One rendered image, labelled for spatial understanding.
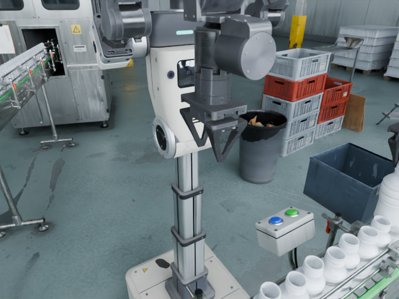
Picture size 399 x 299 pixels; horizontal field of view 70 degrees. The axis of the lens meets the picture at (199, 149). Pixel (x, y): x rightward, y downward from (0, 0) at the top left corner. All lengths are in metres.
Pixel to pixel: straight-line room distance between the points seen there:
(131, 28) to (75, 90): 3.38
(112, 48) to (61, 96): 3.31
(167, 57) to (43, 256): 1.89
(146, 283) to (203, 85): 1.43
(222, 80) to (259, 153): 2.28
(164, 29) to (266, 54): 0.60
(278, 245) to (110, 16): 0.67
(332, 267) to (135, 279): 1.26
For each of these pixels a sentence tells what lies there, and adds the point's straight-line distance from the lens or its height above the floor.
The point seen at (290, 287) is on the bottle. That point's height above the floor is 1.16.
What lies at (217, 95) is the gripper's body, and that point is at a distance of 0.44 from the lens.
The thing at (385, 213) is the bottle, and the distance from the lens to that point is 0.84.
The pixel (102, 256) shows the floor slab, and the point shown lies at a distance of 2.28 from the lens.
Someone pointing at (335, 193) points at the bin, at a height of 0.84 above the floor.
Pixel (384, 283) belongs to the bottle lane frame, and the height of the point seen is 1.00.
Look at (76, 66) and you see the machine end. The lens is 3.98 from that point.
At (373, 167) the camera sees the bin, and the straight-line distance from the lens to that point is 1.70.
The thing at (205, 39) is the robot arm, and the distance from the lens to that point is 0.42.
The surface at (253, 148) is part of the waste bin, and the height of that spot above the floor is 0.41.
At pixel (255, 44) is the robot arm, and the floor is 1.58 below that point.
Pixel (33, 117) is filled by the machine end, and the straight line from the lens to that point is 4.32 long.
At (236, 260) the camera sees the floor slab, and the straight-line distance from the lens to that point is 2.17.
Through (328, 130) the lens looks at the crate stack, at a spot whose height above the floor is 0.07.
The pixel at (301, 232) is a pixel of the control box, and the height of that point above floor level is 1.09.
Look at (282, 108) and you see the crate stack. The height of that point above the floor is 0.56.
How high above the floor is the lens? 1.63
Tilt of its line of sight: 28 degrees down
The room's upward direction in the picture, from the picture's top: straight up
